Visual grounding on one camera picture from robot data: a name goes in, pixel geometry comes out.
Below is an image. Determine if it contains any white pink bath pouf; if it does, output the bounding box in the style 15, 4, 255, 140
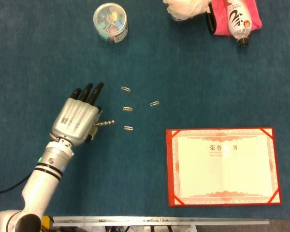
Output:
162, 0, 212, 22

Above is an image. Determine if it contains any blue felt table cloth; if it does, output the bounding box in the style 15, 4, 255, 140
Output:
0, 0, 290, 219

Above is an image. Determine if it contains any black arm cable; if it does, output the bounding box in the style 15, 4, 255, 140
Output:
0, 175, 33, 195

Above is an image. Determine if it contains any black strap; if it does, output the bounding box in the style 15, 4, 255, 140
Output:
204, 2, 218, 35

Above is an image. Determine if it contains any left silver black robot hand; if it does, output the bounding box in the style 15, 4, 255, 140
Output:
50, 82, 104, 147

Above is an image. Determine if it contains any clear bottle with white label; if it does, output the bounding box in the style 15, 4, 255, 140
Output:
226, 0, 251, 48

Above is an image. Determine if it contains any cream certificate sheet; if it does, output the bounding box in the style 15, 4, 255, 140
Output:
176, 135, 274, 198

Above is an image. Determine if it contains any red certificate folder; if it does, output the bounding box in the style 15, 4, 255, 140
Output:
166, 126, 283, 207

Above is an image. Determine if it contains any pink folded cloth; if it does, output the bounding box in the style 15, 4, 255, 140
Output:
209, 0, 262, 36

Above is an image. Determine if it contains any aluminium frame rail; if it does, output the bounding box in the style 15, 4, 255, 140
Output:
52, 216, 270, 227

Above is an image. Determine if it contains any clear jar of binder clips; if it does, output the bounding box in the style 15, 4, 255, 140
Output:
93, 2, 129, 44

